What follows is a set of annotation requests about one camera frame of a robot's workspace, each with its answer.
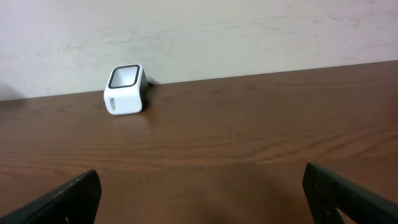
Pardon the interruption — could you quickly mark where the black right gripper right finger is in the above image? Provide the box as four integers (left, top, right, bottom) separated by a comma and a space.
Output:
302, 162, 397, 224

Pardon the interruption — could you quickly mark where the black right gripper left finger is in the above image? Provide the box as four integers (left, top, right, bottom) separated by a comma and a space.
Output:
1, 169, 101, 224

